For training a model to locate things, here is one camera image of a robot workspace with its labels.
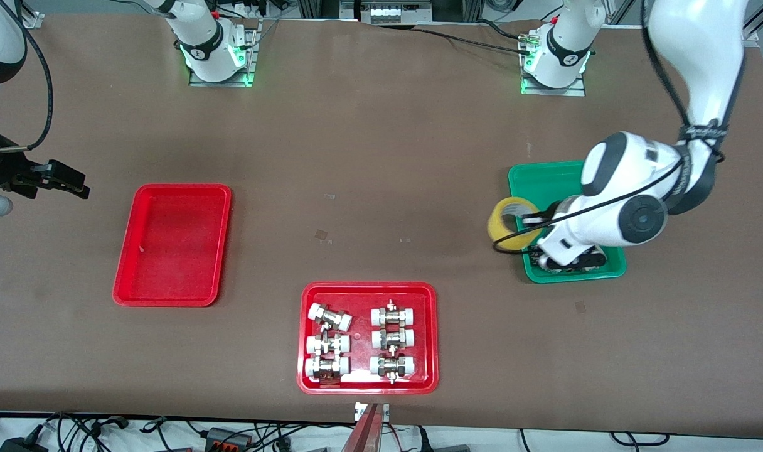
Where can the metal valve white ends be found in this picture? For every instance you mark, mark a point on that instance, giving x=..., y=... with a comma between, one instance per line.
x=327, y=344
x=393, y=317
x=393, y=339
x=326, y=367
x=329, y=317
x=392, y=366

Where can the silver metal bracket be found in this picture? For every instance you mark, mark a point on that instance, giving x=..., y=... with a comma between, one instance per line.
x=359, y=411

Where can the black power adapter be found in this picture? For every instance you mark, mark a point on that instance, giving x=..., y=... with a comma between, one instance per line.
x=24, y=446

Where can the yellow packing tape roll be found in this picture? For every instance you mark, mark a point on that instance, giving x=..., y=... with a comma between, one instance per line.
x=494, y=226

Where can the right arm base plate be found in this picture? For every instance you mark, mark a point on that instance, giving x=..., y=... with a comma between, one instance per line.
x=253, y=44

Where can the green plastic tray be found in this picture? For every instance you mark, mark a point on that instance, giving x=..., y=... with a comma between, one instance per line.
x=544, y=182

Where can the grey connector box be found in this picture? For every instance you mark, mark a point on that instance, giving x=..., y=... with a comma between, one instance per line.
x=221, y=434

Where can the empty red plastic tray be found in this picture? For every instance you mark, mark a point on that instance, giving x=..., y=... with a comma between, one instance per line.
x=168, y=251

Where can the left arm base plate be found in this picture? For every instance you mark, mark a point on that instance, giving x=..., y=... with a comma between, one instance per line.
x=554, y=92

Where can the white power strip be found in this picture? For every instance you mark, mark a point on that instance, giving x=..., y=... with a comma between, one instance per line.
x=394, y=14

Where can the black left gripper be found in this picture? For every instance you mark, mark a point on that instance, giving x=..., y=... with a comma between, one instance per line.
x=555, y=209

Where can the red tray holding valves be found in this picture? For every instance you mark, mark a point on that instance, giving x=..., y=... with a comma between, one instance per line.
x=361, y=295

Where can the red metal bar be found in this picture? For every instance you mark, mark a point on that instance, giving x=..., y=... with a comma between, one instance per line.
x=364, y=433

